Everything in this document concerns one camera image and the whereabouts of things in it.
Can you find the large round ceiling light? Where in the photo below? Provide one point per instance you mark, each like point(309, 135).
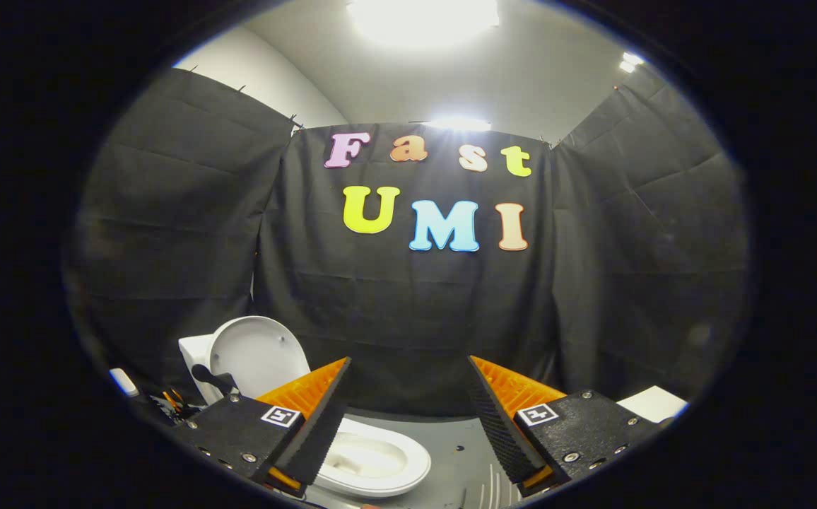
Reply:
point(422, 20)

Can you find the grey drawer cabinet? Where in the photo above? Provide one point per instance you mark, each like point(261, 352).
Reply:
point(652, 404)

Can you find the black backdrop cloth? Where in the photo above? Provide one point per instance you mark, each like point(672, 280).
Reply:
point(394, 311)

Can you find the white toilet lid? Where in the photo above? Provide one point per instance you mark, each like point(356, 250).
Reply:
point(263, 353)

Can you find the small white device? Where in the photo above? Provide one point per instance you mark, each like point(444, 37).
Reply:
point(124, 382)

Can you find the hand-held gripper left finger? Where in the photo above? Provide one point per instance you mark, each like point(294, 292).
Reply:
point(320, 424)

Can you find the small ceiling light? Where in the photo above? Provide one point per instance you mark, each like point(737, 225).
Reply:
point(631, 62)

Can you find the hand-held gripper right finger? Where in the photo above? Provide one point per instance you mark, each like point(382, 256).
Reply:
point(497, 431)

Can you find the white toilet with tank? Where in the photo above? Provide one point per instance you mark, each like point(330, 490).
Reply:
point(193, 353)

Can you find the long ceiling light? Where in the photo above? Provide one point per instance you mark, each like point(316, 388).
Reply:
point(458, 124)

